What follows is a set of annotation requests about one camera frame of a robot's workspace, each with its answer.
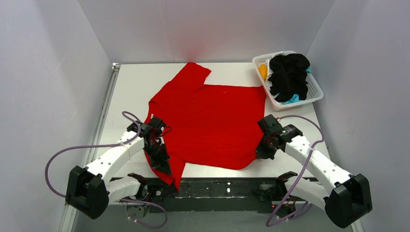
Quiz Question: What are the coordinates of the red t-shirt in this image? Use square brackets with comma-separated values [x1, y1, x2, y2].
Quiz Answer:
[147, 62, 266, 188]

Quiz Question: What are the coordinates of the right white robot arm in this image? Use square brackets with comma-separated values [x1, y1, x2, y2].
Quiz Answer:
[256, 115, 373, 228]

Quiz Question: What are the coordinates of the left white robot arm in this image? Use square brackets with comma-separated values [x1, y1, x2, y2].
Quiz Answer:
[65, 117, 171, 219]

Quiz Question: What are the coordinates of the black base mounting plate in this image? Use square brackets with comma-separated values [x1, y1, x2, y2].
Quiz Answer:
[81, 177, 324, 215]

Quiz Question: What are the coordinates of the teal garment in basket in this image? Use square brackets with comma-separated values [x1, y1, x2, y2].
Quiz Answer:
[268, 67, 312, 104]

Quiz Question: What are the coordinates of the black garment in basket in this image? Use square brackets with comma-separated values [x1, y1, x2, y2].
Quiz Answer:
[267, 53, 310, 104]

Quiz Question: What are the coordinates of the yellow garment in basket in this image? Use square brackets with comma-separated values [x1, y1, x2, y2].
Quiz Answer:
[258, 64, 268, 81]

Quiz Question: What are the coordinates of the aluminium frame rail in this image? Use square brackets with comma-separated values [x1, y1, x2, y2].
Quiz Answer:
[59, 63, 364, 232]

